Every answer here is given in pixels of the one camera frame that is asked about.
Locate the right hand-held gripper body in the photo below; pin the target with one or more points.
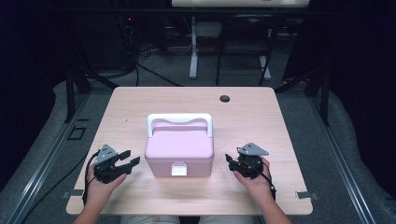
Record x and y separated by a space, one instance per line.
250 165

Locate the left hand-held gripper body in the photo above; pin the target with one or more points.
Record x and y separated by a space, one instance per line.
107 169

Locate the pink plastic lidded box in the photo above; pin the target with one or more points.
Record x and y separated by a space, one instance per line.
179 146

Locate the person's left hand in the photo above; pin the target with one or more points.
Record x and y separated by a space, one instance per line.
99 189

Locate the person's right hand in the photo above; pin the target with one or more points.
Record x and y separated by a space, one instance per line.
260 186

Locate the grey tape strip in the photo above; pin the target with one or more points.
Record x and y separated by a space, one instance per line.
306 195
73 194

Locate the black metal stand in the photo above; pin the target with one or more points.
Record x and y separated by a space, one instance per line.
70 93
323 93

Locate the white desk leg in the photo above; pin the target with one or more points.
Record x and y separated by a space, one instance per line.
265 70
193 59

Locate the black chair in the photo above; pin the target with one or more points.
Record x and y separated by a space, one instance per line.
246 46

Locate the dark equipment with red light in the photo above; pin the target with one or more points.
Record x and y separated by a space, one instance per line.
128 40

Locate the grey box under desk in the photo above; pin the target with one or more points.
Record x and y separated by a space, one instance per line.
208 29

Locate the white background desktop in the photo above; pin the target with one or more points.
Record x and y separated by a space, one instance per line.
239 3

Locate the aluminium floor rail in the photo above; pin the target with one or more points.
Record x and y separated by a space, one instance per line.
46 165
339 161

